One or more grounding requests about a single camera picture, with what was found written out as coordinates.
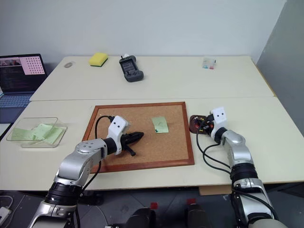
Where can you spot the dark brown pushpin tray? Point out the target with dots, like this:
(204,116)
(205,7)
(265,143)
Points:
(195,124)

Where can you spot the brown cardboard piece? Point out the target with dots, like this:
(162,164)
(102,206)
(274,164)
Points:
(213,190)

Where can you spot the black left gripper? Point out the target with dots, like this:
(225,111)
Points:
(125,139)

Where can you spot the black handheld device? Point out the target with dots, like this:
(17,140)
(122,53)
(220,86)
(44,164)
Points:
(130,69)

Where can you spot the wood framed cork board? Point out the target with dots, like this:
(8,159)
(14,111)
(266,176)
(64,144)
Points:
(142,140)

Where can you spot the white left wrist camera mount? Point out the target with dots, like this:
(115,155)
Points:
(116,131)

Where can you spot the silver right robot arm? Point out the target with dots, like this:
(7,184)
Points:
(240,152)

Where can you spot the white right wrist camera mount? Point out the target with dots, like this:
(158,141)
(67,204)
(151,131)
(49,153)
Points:
(220,118)

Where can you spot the yellow green sponge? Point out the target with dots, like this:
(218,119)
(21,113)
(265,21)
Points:
(98,59)

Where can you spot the dark rounded shape red tab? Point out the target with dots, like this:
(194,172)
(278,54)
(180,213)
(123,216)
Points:
(198,216)
(140,218)

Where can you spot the small clear pin case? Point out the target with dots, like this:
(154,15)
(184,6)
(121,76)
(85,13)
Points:
(209,63)

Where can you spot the small grey round disc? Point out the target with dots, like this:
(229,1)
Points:
(68,64)

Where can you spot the clear plastic box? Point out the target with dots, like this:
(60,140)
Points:
(36,133)

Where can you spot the green sticky note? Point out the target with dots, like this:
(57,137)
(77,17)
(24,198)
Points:
(42,131)
(20,134)
(160,125)
(54,135)

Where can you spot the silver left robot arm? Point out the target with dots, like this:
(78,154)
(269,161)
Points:
(78,161)

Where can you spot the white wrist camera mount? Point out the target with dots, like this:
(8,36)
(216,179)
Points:
(220,118)
(116,131)

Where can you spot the open laptop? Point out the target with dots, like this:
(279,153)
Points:
(20,76)

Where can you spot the white power strip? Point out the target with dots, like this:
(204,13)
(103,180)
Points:
(3,212)

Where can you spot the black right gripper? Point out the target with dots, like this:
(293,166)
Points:
(207,123)

